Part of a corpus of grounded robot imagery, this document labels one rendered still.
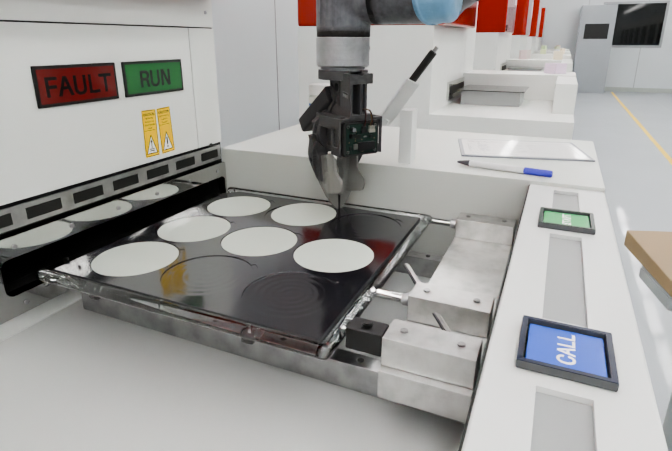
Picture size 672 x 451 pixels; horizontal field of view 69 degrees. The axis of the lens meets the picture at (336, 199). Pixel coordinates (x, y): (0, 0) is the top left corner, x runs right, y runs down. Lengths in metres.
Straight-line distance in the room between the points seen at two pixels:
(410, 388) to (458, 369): 0.05
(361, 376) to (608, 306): 0.23
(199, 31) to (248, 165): 0.24
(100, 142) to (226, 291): 0.30
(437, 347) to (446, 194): 0.37
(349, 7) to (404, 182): 0.27
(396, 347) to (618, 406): 0.18
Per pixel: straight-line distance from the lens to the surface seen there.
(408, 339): 0.44
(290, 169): 0.85
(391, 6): 0.66
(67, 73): 0.70
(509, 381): 0.32
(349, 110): 0.67
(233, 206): 0.80
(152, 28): 0.80
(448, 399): 0.44
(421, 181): 0.76
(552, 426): 0.31
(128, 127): 0.76
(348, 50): 0.68
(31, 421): 0.56
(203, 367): 0.57
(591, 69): 12.88
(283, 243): 0.64
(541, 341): 0.36
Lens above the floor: 1.15
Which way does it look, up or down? 18 degrees down
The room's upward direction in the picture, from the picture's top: straight up
